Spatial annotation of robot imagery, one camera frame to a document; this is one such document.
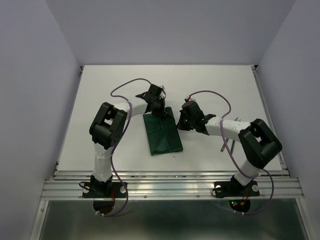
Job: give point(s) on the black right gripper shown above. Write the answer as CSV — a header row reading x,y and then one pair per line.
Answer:
x,y
180,124

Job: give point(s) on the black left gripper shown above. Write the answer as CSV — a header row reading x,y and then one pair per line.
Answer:
x,y
161,112

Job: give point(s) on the dark green cloth napkin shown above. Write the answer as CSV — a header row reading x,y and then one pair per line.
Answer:
x,y
162,133

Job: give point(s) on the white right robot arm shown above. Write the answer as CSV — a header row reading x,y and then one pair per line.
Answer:
x,y
259,143

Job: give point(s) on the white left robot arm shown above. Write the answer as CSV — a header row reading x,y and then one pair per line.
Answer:
x,y
108,126

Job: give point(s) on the steel fork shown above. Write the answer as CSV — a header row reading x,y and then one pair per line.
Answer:
x,y
224,146

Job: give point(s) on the steel table knife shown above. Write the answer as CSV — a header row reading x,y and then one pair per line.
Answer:
x,y
233,142

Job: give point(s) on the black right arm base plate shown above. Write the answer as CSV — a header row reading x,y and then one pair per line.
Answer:
x,y
232,188

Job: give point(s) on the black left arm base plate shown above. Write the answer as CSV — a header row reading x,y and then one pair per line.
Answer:
x,y
96,189

